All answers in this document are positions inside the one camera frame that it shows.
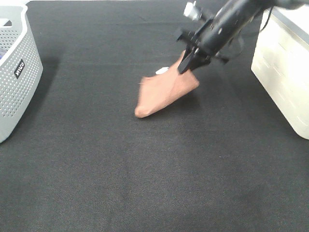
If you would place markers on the white storage box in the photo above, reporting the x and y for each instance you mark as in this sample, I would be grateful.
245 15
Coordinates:
281 64

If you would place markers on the black table mat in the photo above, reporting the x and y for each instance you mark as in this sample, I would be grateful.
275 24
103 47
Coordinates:
221 159

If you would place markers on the grey perforated laundry basket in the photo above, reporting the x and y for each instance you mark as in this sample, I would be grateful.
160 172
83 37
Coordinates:
20 67

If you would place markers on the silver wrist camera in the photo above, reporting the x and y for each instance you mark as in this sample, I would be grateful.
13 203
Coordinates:
192 12

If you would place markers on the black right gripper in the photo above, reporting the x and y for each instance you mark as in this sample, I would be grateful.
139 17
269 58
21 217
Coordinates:
218 38

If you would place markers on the orange towel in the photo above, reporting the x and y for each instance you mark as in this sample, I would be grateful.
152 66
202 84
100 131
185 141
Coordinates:
161 90

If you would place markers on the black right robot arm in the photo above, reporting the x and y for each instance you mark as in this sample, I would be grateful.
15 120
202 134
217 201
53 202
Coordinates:
249 9

